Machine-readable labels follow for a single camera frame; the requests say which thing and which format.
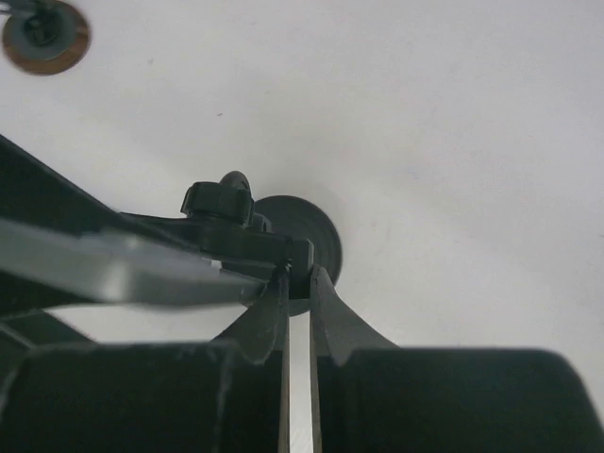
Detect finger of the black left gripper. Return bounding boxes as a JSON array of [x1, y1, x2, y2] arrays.
[[0, 134, 190, 350]]

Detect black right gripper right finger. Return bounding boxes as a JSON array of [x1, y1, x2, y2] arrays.
[[309, 266, 398, 452]]

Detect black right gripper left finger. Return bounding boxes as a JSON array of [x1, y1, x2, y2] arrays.
[[212, 271, 290, 452]]

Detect black phone silver edge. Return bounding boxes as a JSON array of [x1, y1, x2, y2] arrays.
[[1, 220, 265, 309]]

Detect black phone stand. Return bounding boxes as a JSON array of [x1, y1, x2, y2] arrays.
[[120, 170, 344, 317]]

